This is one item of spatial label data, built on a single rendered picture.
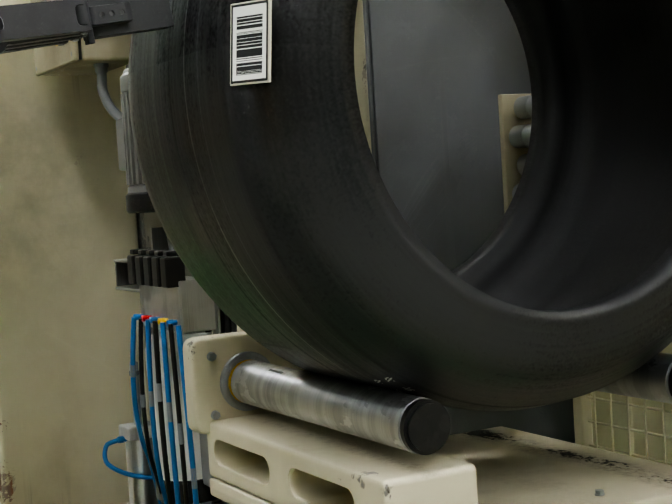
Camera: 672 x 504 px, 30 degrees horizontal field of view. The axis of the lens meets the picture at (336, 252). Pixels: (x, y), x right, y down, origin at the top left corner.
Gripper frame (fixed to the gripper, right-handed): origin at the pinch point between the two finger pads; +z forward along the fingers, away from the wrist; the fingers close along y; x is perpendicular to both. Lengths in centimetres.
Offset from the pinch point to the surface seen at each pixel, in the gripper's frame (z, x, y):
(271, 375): 12.8, 34.1, 15.0
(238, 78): 4.1, 6.6, -9.4
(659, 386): 40, 40, -9
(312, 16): 9.6, 3.2, -12.0
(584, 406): 59, 52, 28
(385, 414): 12.2, 34.8, -7.2
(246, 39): 4.9, 4.0, -10.1
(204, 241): 4.1, 18.9, 3.4
